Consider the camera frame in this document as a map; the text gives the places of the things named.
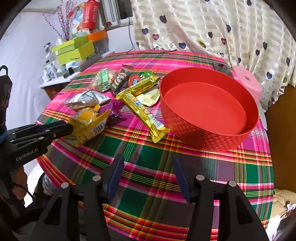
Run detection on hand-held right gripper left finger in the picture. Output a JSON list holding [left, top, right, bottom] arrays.
[[28, 153, 126, 241]]

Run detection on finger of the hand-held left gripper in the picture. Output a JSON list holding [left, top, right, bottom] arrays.
[[10, 120, 74, 137], [9, 130, 73, 151]]

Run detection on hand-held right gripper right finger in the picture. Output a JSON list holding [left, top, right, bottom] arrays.
[[171, 154, 270, 241]]

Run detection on yellow snack packet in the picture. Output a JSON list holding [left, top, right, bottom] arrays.
[[63, 104, 110, 146]]

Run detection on silver snack packet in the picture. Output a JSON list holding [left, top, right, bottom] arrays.
[[65, 90, 111, 109]]

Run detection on purple snack packet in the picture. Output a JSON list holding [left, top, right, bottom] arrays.
[[99, 100, 127, 128]]

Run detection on green snack packet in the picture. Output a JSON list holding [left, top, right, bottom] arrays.
[[89, 68, 116, 92]]

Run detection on gold snack bar packet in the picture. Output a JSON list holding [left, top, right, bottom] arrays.
[[115, 76, 170, 143]]

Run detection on red round container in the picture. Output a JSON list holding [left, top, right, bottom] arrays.
[[159, 67, 259, 152]]

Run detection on clear brown-topped snack packet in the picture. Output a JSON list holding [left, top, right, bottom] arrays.
[[111, 64, 134, 93]]

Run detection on cream snack packet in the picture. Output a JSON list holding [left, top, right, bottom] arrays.
[[136, 89, 160, 107]]

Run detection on red round candy packet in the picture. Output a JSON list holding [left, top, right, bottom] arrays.
[[127, 73, 141, 87]]

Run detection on pink cup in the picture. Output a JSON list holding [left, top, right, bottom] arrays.
[[232, 65, 262, 102]]

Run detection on plaid tablecloth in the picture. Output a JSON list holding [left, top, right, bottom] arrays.
[[36, 50, 274, 241]]

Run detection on white shelf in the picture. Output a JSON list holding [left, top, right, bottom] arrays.
[[39, 70, 81, 88]]

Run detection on lime green box lid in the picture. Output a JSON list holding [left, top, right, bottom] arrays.
[[51, 37, 89, 52]]

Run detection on orange box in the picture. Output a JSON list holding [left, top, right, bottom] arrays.
[[87, 30, 109, 42]]

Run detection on beige cloth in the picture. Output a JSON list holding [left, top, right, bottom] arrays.
[[273, 189, 296, 232]]

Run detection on dried twig branches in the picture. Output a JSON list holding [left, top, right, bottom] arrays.
[[43, 5, 72, 41]]

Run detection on brown wooden cabinet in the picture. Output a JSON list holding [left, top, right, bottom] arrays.
[[266, 81, 296, 193]]

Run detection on colourful snack bag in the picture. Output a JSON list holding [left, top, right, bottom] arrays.
[[70, 3, 89, 35]]

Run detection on red snack bag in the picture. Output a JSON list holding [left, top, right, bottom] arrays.
[[81, 0, 101, 30]]

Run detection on heart print curtain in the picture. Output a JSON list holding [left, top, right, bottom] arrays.
[[129, 0, 296, 112]]

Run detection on black cable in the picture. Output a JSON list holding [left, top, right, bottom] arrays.
[[126, 16, 177, 55]]

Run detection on white window frame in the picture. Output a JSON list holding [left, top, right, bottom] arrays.
[[100, 0, 133, 30]]

